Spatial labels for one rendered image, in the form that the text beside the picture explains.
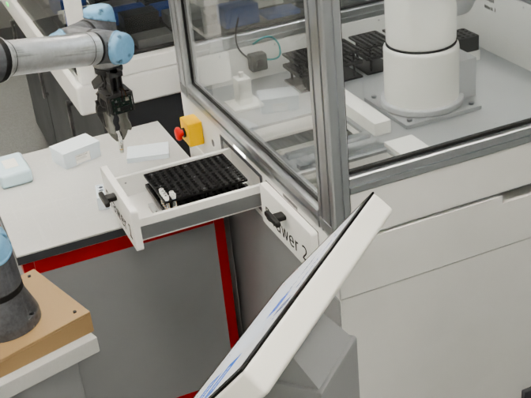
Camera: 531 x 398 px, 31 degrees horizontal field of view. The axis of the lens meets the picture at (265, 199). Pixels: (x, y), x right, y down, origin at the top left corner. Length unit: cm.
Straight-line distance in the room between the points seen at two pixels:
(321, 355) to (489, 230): 79
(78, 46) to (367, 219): 84
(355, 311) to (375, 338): 10
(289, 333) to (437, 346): 100
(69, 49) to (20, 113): 338
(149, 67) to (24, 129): 218
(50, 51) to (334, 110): 63
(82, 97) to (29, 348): 124
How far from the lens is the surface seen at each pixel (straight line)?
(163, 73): 322
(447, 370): 241
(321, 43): 185
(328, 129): 191
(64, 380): 224
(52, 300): 225
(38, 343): 214
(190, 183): 244
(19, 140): 517
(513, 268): 235
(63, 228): 263
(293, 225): 219
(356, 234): 160
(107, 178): 248
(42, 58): 211
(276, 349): 136
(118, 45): 223
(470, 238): 223
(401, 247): 213
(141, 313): 275
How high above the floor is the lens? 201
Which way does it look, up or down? 29 degrees down
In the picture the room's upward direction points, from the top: 6 degrees counter-clockwise
